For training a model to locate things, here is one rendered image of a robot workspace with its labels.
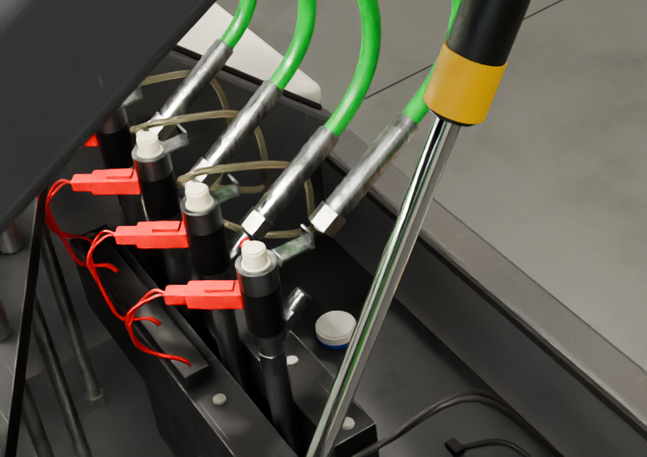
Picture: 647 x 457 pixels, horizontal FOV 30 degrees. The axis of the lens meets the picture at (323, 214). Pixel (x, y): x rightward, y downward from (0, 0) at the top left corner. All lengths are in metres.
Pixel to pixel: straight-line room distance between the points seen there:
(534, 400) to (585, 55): 2.08
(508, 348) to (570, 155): 1.71
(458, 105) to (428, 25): 2.87
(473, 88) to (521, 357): 0.71
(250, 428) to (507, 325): 0.25
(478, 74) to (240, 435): 0.59
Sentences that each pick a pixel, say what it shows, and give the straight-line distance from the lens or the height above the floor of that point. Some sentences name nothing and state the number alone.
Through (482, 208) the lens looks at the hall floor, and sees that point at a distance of 2.59.
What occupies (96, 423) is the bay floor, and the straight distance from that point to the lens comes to 1.14.
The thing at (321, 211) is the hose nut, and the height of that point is 1.15.
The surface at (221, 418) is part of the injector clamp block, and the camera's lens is 0.91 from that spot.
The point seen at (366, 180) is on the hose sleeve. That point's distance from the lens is 0.80.
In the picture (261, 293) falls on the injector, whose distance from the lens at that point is 0.80.
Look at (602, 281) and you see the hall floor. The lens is 2.43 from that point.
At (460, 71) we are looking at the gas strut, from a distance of 0.34.
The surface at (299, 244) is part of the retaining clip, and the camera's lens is 0.81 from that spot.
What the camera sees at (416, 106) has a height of 1.20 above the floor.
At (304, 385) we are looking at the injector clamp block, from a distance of 0.92.
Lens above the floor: 1.66
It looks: 39 degrees down
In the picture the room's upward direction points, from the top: 7 degrees counter-clockwise
